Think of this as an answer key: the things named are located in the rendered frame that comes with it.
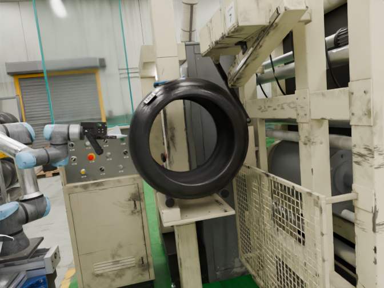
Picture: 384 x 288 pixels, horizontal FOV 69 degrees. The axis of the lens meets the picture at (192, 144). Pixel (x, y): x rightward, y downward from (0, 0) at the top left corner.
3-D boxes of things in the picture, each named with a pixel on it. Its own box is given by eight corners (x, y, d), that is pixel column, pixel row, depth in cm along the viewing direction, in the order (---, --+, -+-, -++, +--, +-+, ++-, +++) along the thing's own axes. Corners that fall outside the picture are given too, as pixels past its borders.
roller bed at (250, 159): (224, 170, 193) (220, 127, 189) (244, 167, 196) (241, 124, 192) (235, 176, 174) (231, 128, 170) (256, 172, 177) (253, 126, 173)
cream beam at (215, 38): (200, 58, 168) (197, 32, 166) (239, 55, 172) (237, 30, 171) (237, 26, 108) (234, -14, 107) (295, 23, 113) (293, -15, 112)
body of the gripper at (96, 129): (106, 122, 130) (79, 122, 128) (107, 140, 131) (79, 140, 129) (108, 122, 138) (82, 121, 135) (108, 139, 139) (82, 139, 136)
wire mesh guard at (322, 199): (239, 259, 191) (230, 158, 182) (241, 258, 191) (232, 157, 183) (330, 380, 103) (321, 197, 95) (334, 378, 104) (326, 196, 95)
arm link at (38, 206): (16, 224, 152) (-7, 126, 148) (44, 215, 164) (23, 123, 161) (28, 226, 145) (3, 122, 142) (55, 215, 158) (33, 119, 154)
